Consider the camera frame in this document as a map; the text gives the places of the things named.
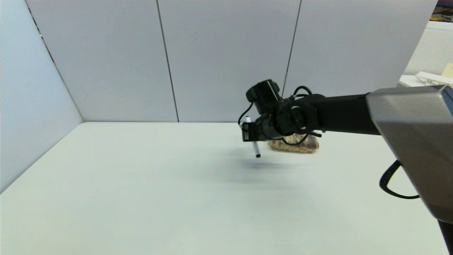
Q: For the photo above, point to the striped brown bread roll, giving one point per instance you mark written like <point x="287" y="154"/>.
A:
<point x="304" y="143"/>

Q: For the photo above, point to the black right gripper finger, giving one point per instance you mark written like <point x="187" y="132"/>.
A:
<point x="247" y="134"/>

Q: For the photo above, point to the white power strip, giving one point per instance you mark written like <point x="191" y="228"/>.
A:
<point x="433" y="77"/>

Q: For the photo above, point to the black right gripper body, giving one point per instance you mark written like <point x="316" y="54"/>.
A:
<point x="267" y="128"/>

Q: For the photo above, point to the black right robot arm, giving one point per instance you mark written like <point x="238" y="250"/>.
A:
<point x="389" y="117"/>

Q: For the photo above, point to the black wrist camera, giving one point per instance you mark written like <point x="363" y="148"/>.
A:
<point x="264" y="95"/>

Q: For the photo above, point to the white side table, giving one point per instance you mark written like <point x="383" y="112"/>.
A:
<point x="410" y="80"/>

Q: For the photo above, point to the colourful background clutter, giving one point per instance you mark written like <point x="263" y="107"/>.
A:
<point x="445" y="10"/>

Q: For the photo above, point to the white marker with black cap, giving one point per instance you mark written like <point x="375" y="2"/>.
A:
<point x="256" y="150"/>

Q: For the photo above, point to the pale yellow box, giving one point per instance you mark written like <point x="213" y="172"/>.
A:
<point x="448" y="71"/>

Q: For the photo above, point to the white perforated partition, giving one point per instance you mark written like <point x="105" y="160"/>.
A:
<point x="431" y="47"/>

